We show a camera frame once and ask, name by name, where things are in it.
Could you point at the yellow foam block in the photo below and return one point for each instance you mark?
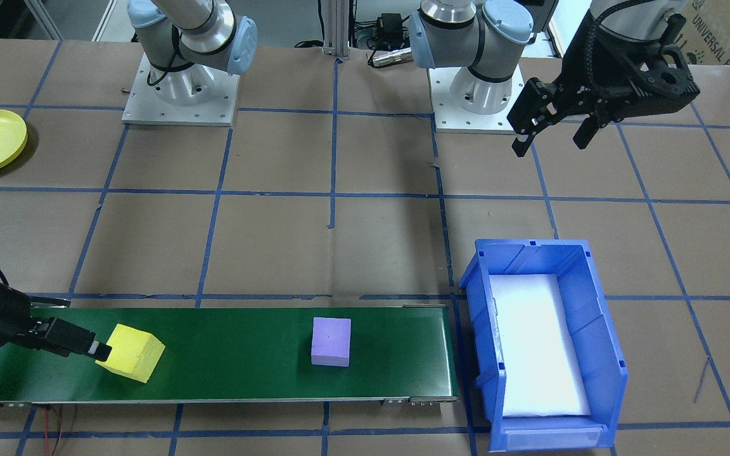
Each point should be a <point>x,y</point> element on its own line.
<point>134,358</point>

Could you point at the purple foam block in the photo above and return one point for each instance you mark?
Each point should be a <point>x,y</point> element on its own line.
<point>331,342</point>

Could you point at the silver cylindrical connector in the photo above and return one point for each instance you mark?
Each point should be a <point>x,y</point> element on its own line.
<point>390,57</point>

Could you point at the black power supply box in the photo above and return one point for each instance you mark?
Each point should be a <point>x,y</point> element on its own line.
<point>391,25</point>

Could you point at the green conveyor belt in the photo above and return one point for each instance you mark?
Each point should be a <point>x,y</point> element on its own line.
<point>244,354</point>

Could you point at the blue plastic storage bin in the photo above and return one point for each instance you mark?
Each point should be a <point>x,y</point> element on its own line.
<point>599,329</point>

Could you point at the white foam sheet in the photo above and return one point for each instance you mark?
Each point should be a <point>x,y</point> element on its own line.
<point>536,348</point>

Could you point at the white square base plate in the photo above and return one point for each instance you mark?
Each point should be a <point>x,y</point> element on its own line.
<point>149,114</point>
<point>504,123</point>

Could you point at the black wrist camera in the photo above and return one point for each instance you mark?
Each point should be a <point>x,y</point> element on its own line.
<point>672,82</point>

